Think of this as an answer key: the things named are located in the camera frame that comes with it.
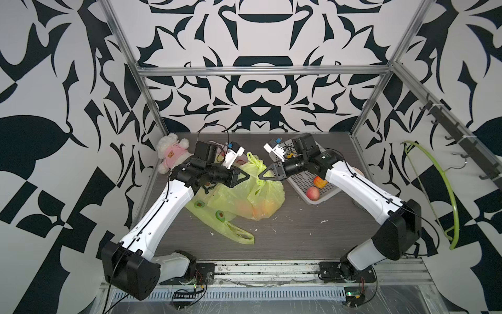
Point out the white plush bear pink shirt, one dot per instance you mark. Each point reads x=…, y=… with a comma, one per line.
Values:
x=172, y=151

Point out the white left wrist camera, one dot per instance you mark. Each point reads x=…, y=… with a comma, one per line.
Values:
x=234, y=150

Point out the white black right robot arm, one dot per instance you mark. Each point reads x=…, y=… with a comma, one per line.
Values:
x=400, y=221

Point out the red yellow peach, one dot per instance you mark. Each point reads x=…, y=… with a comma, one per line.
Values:
x=319, y=183

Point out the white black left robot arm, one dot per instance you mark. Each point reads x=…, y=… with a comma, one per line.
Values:
x=128, y=264

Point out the green circuit board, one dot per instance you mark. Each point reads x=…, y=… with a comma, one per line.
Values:
x=354, y=297

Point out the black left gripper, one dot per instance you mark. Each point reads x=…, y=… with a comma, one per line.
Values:
x=232, y=174

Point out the pink apple print plastic bag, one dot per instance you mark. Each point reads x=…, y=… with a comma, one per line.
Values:
x=220, y=155

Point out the white perforated plastic basket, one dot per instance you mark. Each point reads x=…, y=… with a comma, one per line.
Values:
x=319, y=161

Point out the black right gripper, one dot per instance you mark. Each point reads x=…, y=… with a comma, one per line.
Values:
x=276, y=174

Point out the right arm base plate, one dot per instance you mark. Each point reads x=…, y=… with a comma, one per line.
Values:
x=344, y=272

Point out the green avocado print plastic bag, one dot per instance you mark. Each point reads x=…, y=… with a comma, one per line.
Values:
x=241, y=199

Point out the green hoop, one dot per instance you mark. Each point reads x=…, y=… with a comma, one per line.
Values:
x=453, y=233

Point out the red peach basket front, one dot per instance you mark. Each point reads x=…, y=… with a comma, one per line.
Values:
x=313, y=193

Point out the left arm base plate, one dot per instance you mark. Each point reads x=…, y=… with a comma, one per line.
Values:
x=197, y=273

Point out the black wall hook rail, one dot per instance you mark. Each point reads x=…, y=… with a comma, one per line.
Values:
x=474, y=149

